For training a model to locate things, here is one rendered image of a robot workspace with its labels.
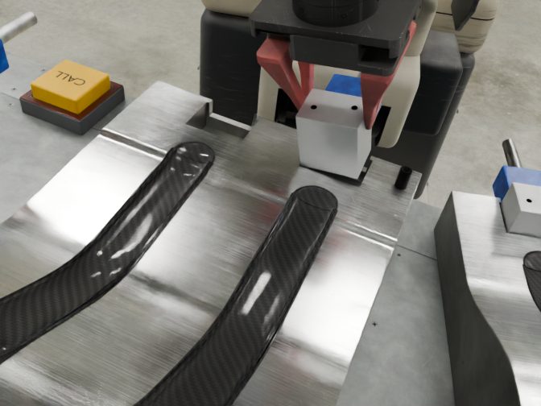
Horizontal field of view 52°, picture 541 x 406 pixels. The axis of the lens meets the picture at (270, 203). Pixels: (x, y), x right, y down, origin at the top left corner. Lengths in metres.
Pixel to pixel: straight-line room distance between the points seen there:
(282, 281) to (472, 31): 0.79
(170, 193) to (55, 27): 2.14
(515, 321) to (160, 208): 0.27
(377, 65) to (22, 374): 0.27
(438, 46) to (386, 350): 0.64
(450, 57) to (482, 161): 1.14
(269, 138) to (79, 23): 2.13
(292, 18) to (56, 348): 0.24
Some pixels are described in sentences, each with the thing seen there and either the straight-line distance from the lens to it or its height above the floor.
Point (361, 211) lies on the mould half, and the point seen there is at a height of 0.89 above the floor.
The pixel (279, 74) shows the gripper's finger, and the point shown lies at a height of 0.98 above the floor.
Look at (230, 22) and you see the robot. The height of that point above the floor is 0.68.
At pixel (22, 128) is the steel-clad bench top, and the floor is 0.80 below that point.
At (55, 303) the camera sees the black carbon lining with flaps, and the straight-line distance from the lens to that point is 0.37.
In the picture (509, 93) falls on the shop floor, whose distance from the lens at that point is 2.53.
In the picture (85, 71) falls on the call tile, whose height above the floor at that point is 0.84.
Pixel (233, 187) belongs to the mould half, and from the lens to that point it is 0.44.
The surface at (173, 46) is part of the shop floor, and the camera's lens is 2.40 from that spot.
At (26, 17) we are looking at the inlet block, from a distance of 0.55.
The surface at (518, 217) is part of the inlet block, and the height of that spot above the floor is 0.87.
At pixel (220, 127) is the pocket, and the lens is 0.53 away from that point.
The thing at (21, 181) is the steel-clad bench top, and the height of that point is 0.80.
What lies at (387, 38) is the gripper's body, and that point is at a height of 1.03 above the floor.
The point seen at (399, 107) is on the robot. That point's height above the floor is 0.75.
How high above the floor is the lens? 1.19
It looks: 45 degrees down
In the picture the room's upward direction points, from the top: 8 degrees clockwise
